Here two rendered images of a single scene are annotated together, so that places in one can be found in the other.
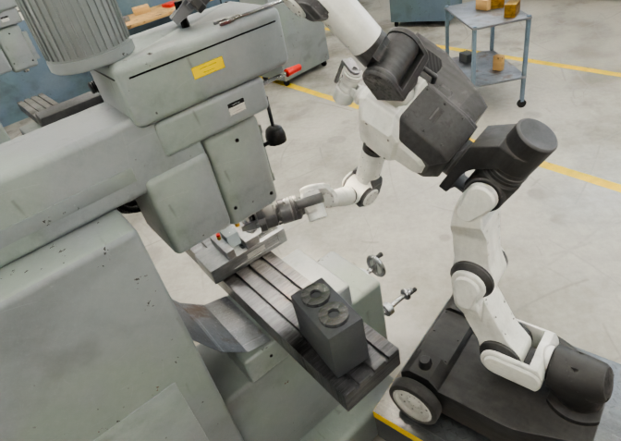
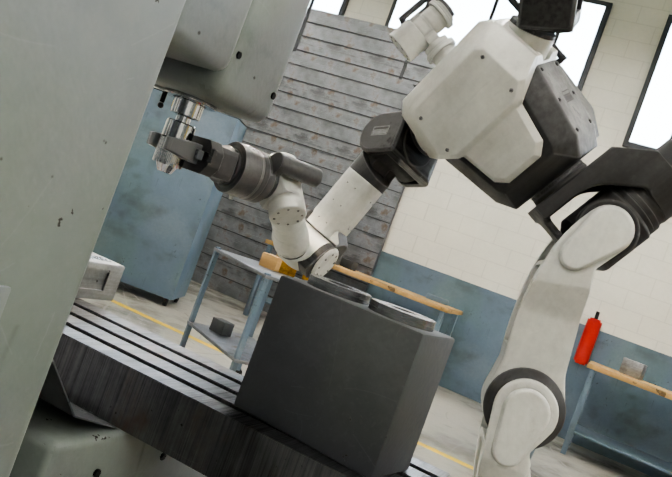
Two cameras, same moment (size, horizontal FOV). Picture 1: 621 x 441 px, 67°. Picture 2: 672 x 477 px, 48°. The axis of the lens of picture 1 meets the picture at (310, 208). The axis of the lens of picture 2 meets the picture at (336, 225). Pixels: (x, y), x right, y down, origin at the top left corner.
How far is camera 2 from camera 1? 121 cm
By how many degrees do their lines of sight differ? 49
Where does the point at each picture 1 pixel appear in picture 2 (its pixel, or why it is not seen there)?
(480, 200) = (613, 228)
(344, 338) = (428, 362)
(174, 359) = (65, 207)
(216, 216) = (230, 25)
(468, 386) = not seen: outside the picture
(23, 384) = not seen: outside the picture
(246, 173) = (279, 16)
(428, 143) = (564, 118)
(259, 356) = (84, 450)
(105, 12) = not seen: outside the picture
